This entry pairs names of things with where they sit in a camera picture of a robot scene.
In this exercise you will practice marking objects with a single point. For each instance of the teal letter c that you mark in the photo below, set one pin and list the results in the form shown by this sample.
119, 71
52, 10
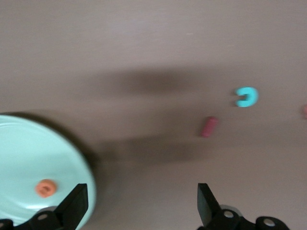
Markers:
254, 95

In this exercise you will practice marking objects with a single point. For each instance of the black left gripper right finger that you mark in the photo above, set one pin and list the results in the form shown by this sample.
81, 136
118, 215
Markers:
211, 215

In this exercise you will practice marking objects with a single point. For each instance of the orange letter e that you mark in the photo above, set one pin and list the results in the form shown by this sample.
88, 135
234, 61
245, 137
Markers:
51, 189

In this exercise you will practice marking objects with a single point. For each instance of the dark red letter l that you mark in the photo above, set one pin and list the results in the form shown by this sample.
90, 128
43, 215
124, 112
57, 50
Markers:
209, 127

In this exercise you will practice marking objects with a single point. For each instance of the brown paper table cover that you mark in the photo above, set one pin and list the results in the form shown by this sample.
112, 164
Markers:
144, 48

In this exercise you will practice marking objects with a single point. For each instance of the pink letter t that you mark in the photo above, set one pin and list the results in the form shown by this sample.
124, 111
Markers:
304, 112

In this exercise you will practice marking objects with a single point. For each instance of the green plate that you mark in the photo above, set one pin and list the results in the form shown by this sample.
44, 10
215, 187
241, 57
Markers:
36, 148

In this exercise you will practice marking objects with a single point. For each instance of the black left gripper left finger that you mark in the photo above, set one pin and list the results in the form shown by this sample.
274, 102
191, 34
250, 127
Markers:
72, 210

